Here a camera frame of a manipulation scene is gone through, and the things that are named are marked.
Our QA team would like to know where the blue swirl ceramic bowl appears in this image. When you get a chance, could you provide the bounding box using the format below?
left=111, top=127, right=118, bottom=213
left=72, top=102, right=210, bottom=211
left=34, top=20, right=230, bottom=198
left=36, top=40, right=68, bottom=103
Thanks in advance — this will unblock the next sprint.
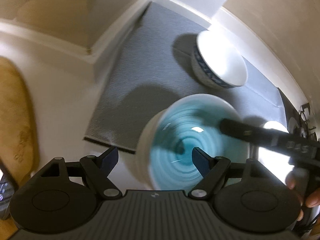
left=136, top=94, right=249, bottom=191

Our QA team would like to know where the white bowl blue pattern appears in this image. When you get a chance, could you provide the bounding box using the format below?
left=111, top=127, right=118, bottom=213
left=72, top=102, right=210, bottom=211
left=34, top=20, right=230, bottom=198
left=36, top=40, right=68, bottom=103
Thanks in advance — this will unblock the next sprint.
left=191, top=30, right=248, bottom=89

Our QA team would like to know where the person's right hand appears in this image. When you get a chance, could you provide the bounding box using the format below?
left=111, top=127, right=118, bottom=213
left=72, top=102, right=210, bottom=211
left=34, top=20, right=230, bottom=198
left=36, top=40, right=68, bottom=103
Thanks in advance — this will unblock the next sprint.
left=285, top=168, right=319, bottom=223

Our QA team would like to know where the small white dish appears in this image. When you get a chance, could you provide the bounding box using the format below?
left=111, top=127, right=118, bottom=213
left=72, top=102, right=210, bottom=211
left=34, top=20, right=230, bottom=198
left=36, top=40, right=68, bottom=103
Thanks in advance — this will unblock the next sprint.
left=260, top=121, right=289, bottom=133

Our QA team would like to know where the smartphone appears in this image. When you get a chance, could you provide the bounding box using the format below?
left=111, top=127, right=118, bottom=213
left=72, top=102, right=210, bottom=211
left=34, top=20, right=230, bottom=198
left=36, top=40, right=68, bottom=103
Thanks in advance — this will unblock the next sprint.
left=0, top=174, right=15, bottom=220

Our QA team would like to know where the wooden cutting board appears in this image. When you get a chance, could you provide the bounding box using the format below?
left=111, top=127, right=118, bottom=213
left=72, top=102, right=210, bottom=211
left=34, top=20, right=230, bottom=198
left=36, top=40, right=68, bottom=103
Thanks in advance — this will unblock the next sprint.
left=0, top=57, right=40, bottom=186

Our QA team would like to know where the grey textured mat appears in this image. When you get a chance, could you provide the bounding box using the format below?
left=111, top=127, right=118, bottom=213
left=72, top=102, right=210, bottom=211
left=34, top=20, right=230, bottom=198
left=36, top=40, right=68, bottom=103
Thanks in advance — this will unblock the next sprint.
left=84, top=3, right=286, bottom=153

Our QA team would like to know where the black wire rack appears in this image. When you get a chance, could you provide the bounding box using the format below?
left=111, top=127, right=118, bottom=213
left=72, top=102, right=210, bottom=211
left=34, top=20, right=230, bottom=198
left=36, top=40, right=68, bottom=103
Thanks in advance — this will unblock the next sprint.
left=277, top=87, right=320, bottom=145

